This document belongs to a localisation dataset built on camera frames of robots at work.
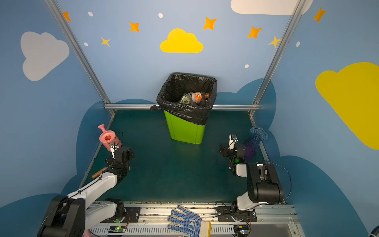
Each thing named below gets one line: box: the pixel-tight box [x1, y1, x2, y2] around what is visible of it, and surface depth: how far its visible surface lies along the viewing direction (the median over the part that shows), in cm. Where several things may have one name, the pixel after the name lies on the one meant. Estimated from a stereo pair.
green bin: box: [163, 110, 206, 145], surface depth 90 cm
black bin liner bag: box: [150, 72, 218, 125], surface depth 92 cm
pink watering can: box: [97, 123, 122, 152], surface depth 95 cm
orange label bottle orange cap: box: [191, 92, 210, 102], surface depth 93 cm
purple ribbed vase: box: [243, 126, 268, 159], surface depth 87 cm
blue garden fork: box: [91, 167, 107, 179], surface depth 88 cm
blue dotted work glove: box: [166, 203, 212, 237], surface depth 73 cm
